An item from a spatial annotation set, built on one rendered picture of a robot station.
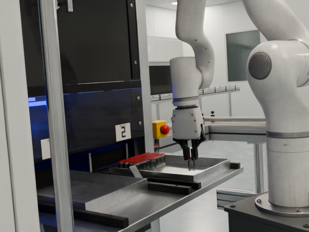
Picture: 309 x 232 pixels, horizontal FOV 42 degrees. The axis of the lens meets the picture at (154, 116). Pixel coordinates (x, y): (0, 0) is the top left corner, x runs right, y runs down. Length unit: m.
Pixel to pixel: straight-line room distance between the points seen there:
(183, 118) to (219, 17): 9.06
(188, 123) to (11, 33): 0.85
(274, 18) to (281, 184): 0.42
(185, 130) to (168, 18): 9.15
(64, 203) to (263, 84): 0.57
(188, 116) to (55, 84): 0.77
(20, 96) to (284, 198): 0.74
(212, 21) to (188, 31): 9.12
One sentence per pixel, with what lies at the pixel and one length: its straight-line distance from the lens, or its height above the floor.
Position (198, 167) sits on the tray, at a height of 0.88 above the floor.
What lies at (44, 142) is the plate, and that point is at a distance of 1.27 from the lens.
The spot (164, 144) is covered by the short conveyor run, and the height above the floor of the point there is 0.90.
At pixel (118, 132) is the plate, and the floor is 1.02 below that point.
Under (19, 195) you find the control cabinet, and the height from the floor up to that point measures 1.07.
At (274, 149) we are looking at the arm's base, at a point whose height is 1.02.
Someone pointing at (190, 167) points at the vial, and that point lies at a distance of 1.34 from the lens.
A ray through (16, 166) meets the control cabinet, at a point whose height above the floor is 1.11.
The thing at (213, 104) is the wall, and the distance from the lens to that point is 10.37.
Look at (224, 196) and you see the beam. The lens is 2.42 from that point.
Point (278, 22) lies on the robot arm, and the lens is 1.10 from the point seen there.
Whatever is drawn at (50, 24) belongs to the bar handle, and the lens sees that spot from 0.59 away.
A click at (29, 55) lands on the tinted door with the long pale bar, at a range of 1.26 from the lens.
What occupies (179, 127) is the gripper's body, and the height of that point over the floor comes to 1.05.
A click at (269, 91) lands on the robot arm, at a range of 1.00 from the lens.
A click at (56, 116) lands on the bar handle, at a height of 1.16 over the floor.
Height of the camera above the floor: 1.21
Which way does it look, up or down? 5 degrees down
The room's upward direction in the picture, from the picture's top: 4 degrees counter-clockwise
